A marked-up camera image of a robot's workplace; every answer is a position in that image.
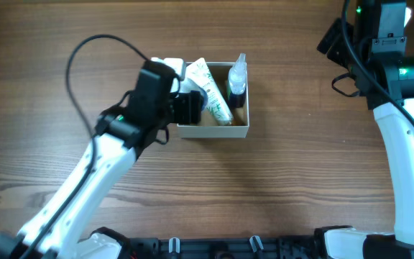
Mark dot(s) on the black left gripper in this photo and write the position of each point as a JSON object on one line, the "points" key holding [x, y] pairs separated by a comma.
{"points": [[189, 106]]}

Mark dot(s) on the clear spray bottle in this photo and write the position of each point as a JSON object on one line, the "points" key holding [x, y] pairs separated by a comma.
{"points": [[237, 82]]}

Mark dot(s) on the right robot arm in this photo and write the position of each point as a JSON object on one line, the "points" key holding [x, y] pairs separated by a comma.
{"points": [[372, 50]]}

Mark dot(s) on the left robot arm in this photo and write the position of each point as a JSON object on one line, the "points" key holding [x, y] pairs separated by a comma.
{"points": [[121, 134]]}

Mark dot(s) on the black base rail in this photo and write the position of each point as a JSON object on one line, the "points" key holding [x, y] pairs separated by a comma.
{"points": [[254, 247]]}

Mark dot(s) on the white cardboard box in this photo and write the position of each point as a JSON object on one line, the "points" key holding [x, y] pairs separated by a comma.
{"points": [[208, 128]]}

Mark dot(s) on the cotton swab tub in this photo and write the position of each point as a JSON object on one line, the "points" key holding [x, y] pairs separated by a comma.
{"points": [[188, 85]]}

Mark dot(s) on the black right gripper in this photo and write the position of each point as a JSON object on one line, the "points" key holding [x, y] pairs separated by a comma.
{"points": [[336, 50]]}

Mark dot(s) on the white leaf-print tube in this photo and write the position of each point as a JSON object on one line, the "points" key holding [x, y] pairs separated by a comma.
{"points": [[199, 73]]}

